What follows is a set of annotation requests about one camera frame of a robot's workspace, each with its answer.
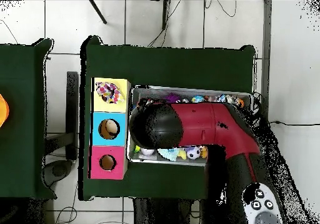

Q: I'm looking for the polka dot cloth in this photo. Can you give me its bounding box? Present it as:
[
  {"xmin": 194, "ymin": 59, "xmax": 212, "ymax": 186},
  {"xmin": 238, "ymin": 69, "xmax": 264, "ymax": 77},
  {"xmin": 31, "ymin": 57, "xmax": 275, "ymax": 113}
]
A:
[{"xmin": 95, "ymin": 81, "xmax": 125, "ymax": 104}]

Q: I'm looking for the silver mesh bin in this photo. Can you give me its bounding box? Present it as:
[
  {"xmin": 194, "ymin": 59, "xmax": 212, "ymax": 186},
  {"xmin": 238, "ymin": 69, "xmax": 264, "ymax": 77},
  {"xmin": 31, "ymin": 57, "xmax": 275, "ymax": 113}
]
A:
[{"xmin": 126, "ymin": 84, "xmax": 253, "ymax": 167}]

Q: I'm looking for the wooden box with three holes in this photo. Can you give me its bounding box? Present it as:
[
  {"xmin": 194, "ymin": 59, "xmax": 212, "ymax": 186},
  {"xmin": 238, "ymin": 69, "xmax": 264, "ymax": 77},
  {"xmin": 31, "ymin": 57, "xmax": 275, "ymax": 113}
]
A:
[{"xmin": 87, "ymin": 77, "xmax": 131, "ymax": 180}]

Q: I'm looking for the purple spiky toy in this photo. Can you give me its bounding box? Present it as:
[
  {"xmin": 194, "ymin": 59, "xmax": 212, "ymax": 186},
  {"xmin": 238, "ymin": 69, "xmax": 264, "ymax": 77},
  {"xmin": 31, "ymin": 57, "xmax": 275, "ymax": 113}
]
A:
[{"xmin": 165, "ymin": 93, "xmax": 181, "ymax": 103}]

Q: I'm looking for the light blue knitted cloth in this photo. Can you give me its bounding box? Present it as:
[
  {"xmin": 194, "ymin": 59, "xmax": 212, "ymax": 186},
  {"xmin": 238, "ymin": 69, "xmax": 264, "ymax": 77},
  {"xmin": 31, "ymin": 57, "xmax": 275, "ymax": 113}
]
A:
[{"xmin": 157, "ymin": 147, "xmax": 181, "ymax": 161}]

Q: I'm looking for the black and white soccer ball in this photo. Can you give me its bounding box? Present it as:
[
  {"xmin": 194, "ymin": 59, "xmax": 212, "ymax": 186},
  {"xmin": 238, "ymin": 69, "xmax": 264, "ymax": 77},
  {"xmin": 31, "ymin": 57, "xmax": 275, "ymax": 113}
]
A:
[{"xmin": 186, "ymin": 146, "xmax": 201, "ymax": 160}]

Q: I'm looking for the dark green table cloth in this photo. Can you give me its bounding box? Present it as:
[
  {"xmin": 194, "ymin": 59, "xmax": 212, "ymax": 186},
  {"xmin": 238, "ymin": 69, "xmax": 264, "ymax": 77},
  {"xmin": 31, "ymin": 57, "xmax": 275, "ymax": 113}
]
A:
[{"xmin": 78, "ymin": 34, "xmax": 256, "ymax": 201}]

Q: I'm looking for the black stand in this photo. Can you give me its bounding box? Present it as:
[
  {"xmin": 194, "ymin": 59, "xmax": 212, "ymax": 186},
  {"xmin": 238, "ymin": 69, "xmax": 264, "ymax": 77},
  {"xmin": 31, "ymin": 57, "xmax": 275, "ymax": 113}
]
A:
[{"xmin": 44, "ymin": 71, "xmax": 80, "ymax": 161}]

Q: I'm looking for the black tripod leg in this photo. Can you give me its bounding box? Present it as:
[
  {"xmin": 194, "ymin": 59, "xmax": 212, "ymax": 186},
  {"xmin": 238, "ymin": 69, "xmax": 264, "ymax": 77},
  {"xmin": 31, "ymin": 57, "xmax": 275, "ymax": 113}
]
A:
[
  {"xmin": 161, "ymin": 0, "xmax": 171, "ymax": 31},
  {"xmin": 89, "ymin": 0, "xmax": 108, "ymax": 24}
]

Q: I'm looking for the grey round floor base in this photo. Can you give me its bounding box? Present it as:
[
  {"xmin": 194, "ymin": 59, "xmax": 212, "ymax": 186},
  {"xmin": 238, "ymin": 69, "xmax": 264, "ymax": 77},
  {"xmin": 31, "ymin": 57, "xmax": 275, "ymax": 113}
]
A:
[{"xmin": 41, "ymin": 159, "xmax": 74, "ymax": 188}]

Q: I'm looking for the green covered side table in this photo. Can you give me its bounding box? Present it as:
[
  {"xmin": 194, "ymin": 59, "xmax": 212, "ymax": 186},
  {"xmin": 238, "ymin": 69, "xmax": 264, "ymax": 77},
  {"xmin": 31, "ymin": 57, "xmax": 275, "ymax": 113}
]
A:
[{"xmin": 0, "ymin": 38, "xmax": 58, "ymax": 200}]

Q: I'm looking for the orange object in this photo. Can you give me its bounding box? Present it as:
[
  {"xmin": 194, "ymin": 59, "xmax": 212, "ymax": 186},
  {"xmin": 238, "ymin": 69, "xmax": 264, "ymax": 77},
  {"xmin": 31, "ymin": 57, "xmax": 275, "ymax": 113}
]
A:
[{"xmin": 0, "ymin": 93, "xmax": 10, "ymax": 128}]

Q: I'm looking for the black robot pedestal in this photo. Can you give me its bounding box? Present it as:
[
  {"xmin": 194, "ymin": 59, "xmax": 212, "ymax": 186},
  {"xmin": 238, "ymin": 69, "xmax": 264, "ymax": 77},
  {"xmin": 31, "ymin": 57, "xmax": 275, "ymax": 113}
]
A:
[{"xmin": 132, "ymin": 197, "xmax": 201, "ymax": 224}]

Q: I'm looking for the black cable bundle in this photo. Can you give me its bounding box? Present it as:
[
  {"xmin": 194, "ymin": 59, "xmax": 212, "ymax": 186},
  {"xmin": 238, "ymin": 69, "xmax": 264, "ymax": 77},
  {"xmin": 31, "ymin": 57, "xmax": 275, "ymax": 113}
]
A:
[{"xmin": 268, "ymin": 120, "xmax": 320, "ymax": 127}]

